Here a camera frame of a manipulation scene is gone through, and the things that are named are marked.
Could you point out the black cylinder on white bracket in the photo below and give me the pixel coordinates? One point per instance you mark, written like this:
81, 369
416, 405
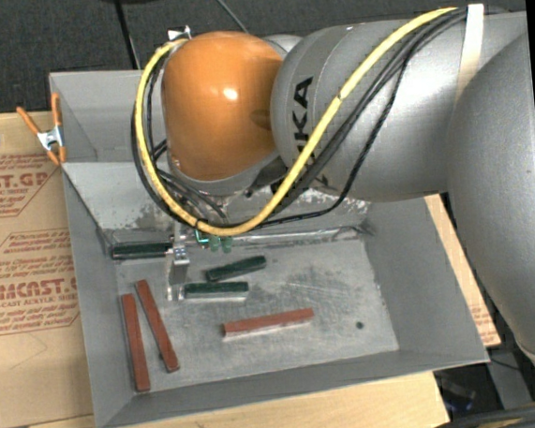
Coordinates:
249, 193

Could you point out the grey metal bin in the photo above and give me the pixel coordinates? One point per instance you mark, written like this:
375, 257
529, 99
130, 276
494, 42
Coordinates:
280, 348

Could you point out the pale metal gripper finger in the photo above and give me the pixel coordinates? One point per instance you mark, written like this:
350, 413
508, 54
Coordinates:
179, 272
179, 239

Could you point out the red-brown flat block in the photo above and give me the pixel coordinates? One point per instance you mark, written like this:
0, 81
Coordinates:
157, 326
268, 322
135, 343

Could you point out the dark green flat block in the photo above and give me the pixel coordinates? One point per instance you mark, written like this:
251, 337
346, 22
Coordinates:
216, 288
236, 268
141, 250

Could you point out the brown cardboard board, red print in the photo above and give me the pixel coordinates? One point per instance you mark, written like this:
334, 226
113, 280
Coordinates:
22, 260

